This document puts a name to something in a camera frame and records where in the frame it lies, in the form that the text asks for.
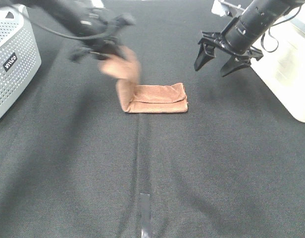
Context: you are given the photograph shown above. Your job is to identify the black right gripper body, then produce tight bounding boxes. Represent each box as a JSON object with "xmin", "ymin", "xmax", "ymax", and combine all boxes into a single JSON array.
[{"xmin": 200, "ymin": 16, "xmax": 264, "ymax": 60}]

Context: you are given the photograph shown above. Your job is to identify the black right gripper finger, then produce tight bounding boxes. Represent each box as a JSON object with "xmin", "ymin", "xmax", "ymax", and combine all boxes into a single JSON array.
[
  {"xmin": 194, "ymin": 41, "xmax": 215, "ymax": 71},
  {"xmin": 220, "ymin": 56, "xmax": 251, "ymax": 77}
]

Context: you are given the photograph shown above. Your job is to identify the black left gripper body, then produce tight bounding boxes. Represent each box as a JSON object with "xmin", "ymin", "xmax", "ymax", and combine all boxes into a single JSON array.
[{"xmin": 69, "ymin": 13, "xmax": 135, "ymax": 62}]

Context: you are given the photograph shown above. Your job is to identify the brown microfibre towel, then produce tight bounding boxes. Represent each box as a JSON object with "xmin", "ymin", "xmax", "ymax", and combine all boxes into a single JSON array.
[{"xmin": 99, "ymin": 46, "xmax": 188, "ymax": 114}]

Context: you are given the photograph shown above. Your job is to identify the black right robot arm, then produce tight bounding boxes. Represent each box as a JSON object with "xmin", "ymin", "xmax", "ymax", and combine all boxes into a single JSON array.
[{"xmin": 194, "ymin": 0, "xmax": 305, "ymax": 77}]

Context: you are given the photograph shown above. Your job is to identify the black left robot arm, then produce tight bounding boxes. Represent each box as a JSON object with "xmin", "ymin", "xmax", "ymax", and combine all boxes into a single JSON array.
[{"xmin": 4, "ymin": 0, "xmax": 135, "ymax": 62}]

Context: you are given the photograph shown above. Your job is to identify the pale green plastic bin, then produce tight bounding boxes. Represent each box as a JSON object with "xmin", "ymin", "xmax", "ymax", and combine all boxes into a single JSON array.
[{"xmin": 252, "ymin": 4, "xmax": 305, "ymax": 123}]

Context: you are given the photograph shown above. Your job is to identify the grey perforated plastic basket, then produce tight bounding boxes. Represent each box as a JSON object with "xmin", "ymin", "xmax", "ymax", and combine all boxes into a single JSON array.
[{"xmin": 0, "ymin": 4, "xmax": 41, "ymax": 119}]

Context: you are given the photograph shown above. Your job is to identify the black tablecloth mat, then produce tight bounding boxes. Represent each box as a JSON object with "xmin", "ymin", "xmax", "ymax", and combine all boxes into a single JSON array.
[{"xmin": 0, "ymin": 0, "xmax": 305, "ymax": 238}]

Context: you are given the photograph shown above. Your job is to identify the black tape strip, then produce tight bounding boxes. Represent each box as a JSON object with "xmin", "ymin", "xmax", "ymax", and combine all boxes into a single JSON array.
[{"xmin": 140, "ymin": 193, "xmax": 152, "ymax": 238}]

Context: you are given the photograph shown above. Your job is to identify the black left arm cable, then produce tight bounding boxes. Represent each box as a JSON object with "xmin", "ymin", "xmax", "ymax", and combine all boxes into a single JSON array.
[{"xmin": 26, "ymin": 17, "xmax": 113, "ymax": 42}]

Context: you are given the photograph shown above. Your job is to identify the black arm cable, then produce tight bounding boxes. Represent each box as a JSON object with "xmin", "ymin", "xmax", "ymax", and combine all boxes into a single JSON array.
[
  {"xmin": 26, "ymin": 17, "xmax": 113, "ymax": 42},
  {"xmin": 260, "ymin": 4, "xmax": 303, "ymax": 53}
]

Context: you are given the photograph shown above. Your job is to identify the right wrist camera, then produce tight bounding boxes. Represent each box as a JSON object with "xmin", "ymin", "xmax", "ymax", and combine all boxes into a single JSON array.
[{"xmin": 211, "ymin": 0, "xmax": 245, "ymax": 17}]

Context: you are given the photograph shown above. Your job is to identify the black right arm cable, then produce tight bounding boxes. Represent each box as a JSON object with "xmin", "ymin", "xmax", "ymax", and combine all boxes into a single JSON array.
[{"xmin": 260, "ymin": 4, "xmax": 303, "ymax": 53}]

